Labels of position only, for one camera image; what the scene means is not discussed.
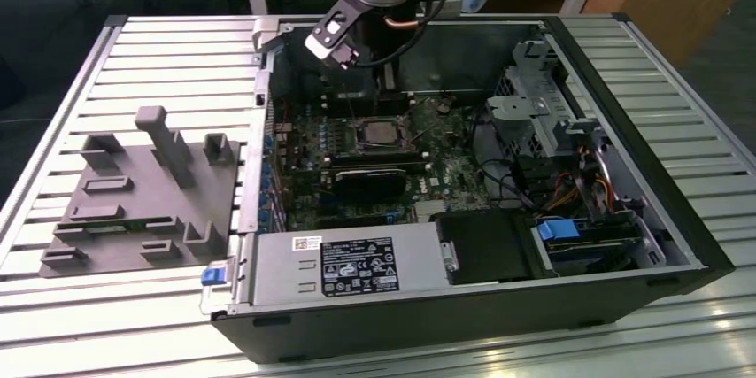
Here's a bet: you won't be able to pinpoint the black graphics card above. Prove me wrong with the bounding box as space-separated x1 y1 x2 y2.
332 166 410 203

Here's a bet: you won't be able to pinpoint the hard disk in blue carrier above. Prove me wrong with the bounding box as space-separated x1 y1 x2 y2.
535 217 648 276

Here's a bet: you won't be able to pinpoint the green motherboard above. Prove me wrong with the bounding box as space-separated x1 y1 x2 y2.
275 92 503 231

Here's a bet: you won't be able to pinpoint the metal locking lever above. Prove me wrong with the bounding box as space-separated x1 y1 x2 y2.
400 114 419 151

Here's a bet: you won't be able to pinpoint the silver CPU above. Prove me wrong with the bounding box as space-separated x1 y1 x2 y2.
359 120 403 145

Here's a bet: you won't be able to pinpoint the metal drive cage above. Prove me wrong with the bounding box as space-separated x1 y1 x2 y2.
483 40 610 158

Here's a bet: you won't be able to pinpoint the grey power supply unit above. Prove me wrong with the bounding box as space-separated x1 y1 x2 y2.
246 230 458 308

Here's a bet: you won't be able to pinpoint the coloured power wires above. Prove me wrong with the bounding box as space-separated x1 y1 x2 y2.
546 143 619 215

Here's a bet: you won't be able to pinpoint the green RAM stick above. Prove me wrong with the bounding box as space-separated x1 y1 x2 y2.
82 223 150 235

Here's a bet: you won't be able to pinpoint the blue case latch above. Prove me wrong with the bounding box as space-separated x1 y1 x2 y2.
200 262 232 287

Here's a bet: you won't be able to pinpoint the black cables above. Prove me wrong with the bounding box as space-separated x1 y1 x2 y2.
476 158 548 215

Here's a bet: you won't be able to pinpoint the silver chipset heatsink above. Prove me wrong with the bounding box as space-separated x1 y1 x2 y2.
415 200 451 222

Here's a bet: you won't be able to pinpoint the black drive bay cover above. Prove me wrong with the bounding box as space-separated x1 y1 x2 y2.
432 209 544 286

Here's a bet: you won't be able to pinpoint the grey parts rack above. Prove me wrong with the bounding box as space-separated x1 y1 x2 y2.
36 105 248 280

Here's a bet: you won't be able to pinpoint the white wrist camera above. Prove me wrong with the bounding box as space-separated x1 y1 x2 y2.
304 0 363 70

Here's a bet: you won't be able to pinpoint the black PC case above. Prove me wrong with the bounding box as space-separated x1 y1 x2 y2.
210 12 738 364

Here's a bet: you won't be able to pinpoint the CPU socket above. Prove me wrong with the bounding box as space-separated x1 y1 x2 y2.
352 116 410 152

